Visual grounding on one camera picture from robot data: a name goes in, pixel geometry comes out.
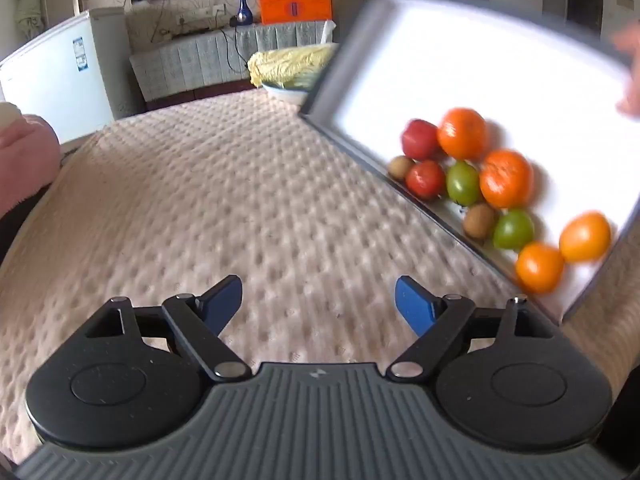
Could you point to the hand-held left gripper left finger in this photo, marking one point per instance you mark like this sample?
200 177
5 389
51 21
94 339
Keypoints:
225 301

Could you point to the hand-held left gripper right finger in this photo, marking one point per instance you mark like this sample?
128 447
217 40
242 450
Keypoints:
412 305

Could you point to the large brown longan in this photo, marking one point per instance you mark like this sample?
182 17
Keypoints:
479 220

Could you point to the red plum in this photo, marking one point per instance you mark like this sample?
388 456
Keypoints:
425 179
420 139

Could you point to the small tan longan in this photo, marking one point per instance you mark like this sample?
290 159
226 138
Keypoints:
400 167

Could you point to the grey box with white inside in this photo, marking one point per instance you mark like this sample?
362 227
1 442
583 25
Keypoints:
475 60

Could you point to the beige quilted blanket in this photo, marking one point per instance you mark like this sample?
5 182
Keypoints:
225 185

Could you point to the orange tangerine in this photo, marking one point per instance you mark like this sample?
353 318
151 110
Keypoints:
506 178
539 266

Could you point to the tangerine with stem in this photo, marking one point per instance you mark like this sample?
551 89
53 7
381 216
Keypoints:
462 132

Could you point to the yellow-orange tangerine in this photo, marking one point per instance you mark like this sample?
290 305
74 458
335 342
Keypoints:
585 236

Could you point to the blue ceramic plate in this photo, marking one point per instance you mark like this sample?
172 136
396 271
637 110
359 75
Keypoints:
285 94

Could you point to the cabinet with grey patterned cloth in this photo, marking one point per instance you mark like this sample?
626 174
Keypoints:
200 60

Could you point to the pink plush toy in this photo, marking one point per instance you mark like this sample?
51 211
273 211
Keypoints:
25 160

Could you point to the napa cabbage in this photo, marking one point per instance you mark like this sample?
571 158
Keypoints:
285 62

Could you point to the black power strip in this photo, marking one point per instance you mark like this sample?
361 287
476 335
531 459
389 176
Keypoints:
197 34

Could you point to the white chest freezer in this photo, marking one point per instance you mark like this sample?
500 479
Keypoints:
50 85

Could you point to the blue glass bottle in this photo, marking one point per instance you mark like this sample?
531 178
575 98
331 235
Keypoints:
243 10

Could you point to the pale tied curtain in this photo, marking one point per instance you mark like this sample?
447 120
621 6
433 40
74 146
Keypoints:
27 10

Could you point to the wide white wall socket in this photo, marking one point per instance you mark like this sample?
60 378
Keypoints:
209 11

